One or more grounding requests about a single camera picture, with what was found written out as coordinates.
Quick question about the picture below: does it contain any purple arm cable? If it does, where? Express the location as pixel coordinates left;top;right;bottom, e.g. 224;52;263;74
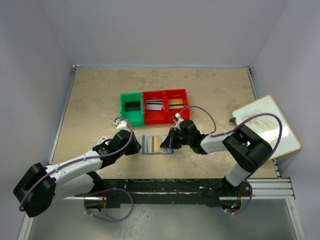
18;116;134;213
174;105;284;153

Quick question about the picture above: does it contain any white plastic card packet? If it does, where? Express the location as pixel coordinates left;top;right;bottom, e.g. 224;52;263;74
98;136;112;146

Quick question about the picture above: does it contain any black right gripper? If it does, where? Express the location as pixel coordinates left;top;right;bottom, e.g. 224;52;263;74
160;127;192;149

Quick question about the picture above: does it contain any blue leather card holder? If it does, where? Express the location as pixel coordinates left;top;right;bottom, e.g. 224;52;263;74
141;135;174;155

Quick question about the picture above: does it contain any gold card in bin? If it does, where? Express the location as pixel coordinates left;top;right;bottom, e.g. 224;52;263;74
167;98;185;110

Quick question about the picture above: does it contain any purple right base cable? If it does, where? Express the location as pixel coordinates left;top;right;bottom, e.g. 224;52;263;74
223;179;255;216

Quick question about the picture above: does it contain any red bin middle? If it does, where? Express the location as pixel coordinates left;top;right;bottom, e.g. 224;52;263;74
142;90;166;125

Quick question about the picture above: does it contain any aluminium frame rail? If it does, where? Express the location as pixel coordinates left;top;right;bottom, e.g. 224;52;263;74
67;177;297;200

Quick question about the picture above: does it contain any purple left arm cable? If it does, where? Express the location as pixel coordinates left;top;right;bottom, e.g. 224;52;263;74
18;116;134;213

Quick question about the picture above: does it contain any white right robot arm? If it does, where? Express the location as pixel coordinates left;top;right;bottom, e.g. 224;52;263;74
160;119;273;196

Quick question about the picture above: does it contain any red bin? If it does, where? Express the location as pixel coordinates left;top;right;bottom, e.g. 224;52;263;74
142;90;166;125
163;89;189;124

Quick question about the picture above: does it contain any red bin right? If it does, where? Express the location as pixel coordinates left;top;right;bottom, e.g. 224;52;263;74
163;89;189;124

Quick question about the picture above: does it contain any black card in bin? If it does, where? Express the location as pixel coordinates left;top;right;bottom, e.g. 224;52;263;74
124;101;141;112

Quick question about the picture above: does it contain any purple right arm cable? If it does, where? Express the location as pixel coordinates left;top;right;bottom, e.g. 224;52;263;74
174;105;284;153

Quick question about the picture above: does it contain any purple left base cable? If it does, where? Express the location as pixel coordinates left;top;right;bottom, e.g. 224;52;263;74
83;187;135;223

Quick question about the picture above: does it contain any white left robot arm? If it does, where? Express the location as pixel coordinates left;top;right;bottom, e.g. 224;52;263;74
13;130;142;218

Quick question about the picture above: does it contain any gold card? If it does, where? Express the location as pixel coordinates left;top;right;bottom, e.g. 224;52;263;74
167;98;185;110
147;135;162;154

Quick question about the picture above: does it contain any green bin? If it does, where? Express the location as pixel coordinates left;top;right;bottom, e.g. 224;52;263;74
119;92;144;126

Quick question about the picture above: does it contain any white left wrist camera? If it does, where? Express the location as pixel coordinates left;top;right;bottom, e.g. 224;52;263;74
113;119;131;133

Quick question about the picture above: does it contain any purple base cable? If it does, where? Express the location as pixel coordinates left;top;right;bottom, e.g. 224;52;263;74
223;179;255;216
83;187;135;223

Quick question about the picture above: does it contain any silver card in bin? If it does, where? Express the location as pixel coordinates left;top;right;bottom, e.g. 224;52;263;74
145;99;164;111

